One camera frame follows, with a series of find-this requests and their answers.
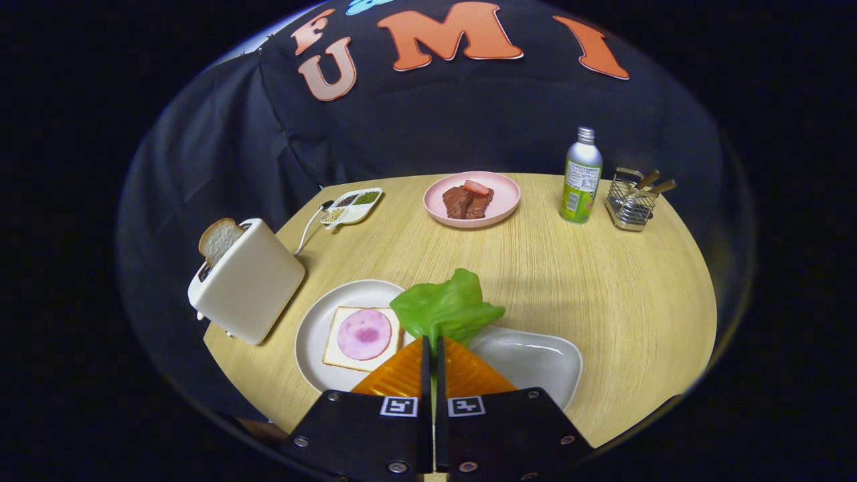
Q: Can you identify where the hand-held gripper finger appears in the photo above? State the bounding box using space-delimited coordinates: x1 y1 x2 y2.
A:
435 337 597 482
281 337 433 482

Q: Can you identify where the brown meat slice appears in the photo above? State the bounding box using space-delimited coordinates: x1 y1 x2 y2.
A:
442 186 473 220
467 189 495 220

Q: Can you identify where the silver bottle with green label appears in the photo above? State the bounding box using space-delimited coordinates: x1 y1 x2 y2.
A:
560 127 603 224

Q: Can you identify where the black backdrop cloth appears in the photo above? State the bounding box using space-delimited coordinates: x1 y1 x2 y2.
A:
117 0 744 416

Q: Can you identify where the pink plate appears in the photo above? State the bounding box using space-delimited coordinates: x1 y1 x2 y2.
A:
423 171 521 229

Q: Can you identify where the pink ham slice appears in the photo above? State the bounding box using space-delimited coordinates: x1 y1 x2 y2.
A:
337 309 392 361

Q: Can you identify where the white toaster cable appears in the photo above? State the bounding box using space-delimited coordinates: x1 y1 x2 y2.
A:
295 201 333 256

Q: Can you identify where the green lettuce leaf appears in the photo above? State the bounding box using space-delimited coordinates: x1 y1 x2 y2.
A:
390 268 506 355

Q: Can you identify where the white oblong plate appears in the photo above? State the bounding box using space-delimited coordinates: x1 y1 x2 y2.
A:
467 326 583 410

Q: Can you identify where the white divided dish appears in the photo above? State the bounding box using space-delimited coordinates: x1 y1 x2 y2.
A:
319 187 383 230

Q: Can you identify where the white toaster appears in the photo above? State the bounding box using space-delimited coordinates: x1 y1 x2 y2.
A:
188 218 306 346

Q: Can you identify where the metal wire cutlery basket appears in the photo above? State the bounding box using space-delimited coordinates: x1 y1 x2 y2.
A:
606 167 660 232

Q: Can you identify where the brown crust bread slice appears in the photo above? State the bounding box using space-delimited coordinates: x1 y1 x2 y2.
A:
199 218 245 268

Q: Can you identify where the white round plate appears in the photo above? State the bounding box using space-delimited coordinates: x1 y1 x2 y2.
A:
295 279 416 394

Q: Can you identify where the white square toast slice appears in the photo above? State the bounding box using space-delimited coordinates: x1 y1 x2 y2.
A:
323 306 402 373

